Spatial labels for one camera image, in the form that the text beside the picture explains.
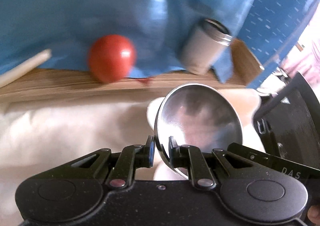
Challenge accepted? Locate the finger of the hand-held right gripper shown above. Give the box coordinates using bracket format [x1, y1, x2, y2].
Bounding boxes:
[229, 142, 269, 164]

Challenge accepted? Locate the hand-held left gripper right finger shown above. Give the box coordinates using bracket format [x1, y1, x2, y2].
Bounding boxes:
[169, 136, 260, 189]

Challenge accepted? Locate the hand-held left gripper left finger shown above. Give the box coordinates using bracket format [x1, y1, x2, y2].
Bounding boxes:
[57, 135, 156, 189]

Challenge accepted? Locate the deep steel bowl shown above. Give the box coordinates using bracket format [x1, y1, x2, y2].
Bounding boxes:
[154, 83, 243, 180]

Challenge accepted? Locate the person's right hand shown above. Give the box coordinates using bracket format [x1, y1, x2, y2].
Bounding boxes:
[308, 205, 320, 224]

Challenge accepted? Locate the black mesh office chair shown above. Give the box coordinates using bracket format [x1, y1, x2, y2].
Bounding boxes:
[252, 72, 320, 164]

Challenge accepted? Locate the cream paper table cover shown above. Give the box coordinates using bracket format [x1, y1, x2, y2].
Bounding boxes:
[0, 90, 267, 226]

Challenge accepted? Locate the red tomato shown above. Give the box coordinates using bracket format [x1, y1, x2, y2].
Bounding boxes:
[87, 34, 137, 84]

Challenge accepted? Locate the white thermos cup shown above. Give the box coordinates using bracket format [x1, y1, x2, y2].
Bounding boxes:
[179, 18, 233, 75]

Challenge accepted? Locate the wooden tray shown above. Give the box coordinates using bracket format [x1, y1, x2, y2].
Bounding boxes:
[0, 39, 264, 103]

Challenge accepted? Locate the blue polka dot fabric cover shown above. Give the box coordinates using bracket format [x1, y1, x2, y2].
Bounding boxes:
[235, 0, 320, 89]

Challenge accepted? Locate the white rolling pin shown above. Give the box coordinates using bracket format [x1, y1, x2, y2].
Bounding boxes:
[0, 49, 52, 88]

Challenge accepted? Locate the light blue hanging shirt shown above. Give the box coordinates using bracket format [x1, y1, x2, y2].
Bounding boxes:
[0, 0, 265, 84]

